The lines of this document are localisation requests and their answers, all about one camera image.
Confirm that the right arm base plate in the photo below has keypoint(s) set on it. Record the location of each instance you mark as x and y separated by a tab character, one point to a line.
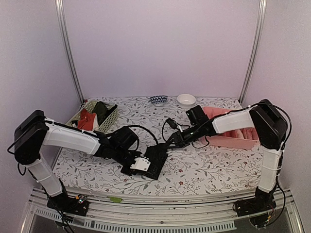
252	206

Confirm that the pink divided organizer tray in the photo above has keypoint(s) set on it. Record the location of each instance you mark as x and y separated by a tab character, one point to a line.
230	140

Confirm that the rolled beige cloth in tray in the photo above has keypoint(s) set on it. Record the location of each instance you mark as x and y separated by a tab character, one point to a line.
247	133

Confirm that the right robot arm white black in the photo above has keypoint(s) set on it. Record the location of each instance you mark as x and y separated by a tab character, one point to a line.
273	127

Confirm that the left aluminium frame post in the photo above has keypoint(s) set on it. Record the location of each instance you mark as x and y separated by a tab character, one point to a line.
65	37

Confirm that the aluminium frame post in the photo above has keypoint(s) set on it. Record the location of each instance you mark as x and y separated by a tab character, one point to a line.
254	50
65	37

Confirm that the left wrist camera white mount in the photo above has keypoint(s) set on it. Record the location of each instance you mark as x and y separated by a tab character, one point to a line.
140	163

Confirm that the beige perforated plastic basket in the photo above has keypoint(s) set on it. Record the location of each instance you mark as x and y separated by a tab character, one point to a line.
104	124

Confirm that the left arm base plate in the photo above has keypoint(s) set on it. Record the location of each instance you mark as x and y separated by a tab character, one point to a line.
64	203

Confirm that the red cloth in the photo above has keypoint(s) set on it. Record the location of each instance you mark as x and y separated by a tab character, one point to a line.
88	121

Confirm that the black striped underwear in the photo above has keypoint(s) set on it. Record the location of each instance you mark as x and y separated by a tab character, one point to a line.
157	156

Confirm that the dark green cloth in basket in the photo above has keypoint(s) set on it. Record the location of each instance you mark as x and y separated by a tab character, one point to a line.
100	109

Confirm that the green tape piece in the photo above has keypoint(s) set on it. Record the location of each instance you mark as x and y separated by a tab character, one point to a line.
115	199

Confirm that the right aluminium frame post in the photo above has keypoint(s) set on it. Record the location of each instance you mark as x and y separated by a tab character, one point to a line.
254	50

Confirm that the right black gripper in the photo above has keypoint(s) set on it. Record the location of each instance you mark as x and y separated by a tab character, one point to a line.
177	140

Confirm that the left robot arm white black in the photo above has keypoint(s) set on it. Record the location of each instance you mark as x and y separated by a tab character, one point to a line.
37	131

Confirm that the small white bowl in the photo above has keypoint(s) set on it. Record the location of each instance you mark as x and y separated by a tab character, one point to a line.
186	100

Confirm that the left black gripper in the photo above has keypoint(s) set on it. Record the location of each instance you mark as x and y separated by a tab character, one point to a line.
127	172

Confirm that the blue white zigzag bowl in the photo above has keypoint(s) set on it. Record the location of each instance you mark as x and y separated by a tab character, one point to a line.
158	100

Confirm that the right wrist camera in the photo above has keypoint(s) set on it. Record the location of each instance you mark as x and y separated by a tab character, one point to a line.
174	125

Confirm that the front aluminium rail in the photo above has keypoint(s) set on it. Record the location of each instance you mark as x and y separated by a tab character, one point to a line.
209	213

